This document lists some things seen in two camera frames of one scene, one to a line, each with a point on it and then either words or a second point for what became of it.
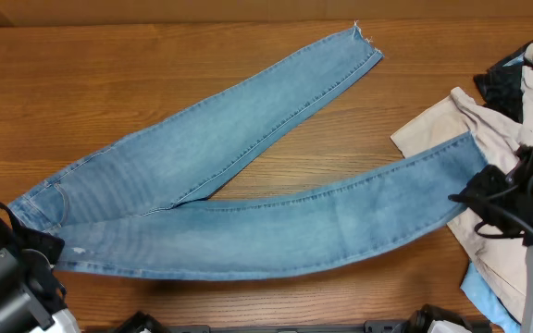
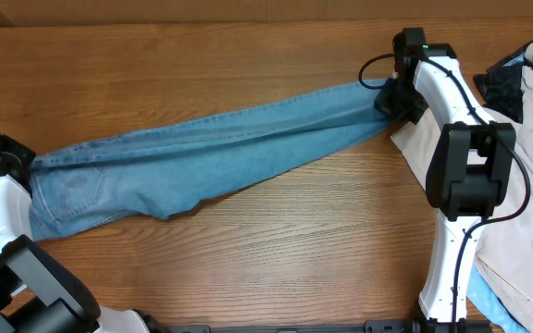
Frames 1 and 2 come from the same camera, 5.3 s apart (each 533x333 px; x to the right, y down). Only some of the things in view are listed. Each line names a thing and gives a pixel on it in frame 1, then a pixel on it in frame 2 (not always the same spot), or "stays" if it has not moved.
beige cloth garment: (504, 265) stays
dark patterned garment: (500, 86) stays
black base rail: (423, 321) stays
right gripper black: (476, 191) → (384, 106)
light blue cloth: (476, 289) stays
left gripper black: (50, 247) → (15, 152)
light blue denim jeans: (129, 212) → (170, 171)
